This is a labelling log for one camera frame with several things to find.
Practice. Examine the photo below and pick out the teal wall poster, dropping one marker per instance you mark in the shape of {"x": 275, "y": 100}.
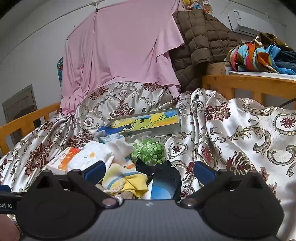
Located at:
{"x": 60, "y": 71}

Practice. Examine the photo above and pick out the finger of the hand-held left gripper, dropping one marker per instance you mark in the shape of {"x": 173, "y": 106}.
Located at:
{"x": 9, "y": 195}

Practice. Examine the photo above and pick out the plain white cloth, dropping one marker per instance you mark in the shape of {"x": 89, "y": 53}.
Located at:
{"x": 121, "y": 150}

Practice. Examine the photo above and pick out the blue jeans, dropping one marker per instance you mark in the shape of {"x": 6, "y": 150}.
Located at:
{"x": 286, "y": 61}

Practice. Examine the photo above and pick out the white cloth with orange print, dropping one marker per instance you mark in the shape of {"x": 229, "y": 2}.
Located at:
{"x": 90, "y": 155}

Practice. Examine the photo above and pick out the pink bed sheet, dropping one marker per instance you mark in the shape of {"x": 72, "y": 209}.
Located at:
{"x": 120, "y": 46}

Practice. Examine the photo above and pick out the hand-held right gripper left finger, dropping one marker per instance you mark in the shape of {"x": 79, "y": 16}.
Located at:
{"x": 96, "y": 170}

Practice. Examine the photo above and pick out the brown quilted jacket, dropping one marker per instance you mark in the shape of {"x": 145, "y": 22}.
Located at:
{"x": 203, "y": 41}

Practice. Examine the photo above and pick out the pale wooden box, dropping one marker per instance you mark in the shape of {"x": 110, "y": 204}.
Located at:
{"x": 216, "y": 68}

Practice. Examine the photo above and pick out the wooden bed rail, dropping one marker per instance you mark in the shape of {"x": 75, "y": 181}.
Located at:
{"x": 23, "y": 120}
{"x": 242, "y": 84}

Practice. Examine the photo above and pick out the orange and white box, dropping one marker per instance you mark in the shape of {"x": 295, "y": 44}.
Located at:
{"x": 67, "y": 157}

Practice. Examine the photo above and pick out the multicolour striped cloth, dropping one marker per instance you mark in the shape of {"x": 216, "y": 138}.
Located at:
{"x": 249, "y": 55}

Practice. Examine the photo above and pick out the metal tray with painted drawing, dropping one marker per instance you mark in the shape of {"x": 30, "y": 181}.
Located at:
{"x": 150, "y": 120}

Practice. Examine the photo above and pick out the grey door panel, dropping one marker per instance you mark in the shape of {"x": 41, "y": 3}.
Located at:
{"x": 20, "y": 104}

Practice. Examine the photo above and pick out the white shelf board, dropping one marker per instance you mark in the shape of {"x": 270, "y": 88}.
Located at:
{"x": 254, "y": 74}

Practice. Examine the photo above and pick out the yellow striped sock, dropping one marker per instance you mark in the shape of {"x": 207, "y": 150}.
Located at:
{"x": 129, "y": 183}

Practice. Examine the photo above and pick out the dark gold patterned cloth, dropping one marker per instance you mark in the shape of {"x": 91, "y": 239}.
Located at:
{"x": 275, "y": 40}

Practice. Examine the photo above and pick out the glass jar of green stars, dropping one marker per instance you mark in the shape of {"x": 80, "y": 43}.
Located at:
{"x": 148, "y": 151}

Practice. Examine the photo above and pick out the colourful cartoon wall poster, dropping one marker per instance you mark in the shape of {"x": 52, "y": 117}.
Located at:
{"x": 194, "y": 4}

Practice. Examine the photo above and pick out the white air conditioner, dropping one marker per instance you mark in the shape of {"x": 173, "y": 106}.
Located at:
{"x": 247, "y": 22}

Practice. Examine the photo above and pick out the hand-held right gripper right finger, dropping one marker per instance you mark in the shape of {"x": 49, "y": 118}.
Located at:
{"x": 203, "y": 172}

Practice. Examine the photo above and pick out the dark navy sock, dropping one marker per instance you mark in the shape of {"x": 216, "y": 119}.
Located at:
{"x": 166, "y": 169}

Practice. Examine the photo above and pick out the person's left hand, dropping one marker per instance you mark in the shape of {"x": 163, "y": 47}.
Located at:
{"x": 8, "y": 229}

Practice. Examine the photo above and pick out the floral satin blanket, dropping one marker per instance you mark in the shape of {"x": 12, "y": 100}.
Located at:
{"x": 242, "y": 139}

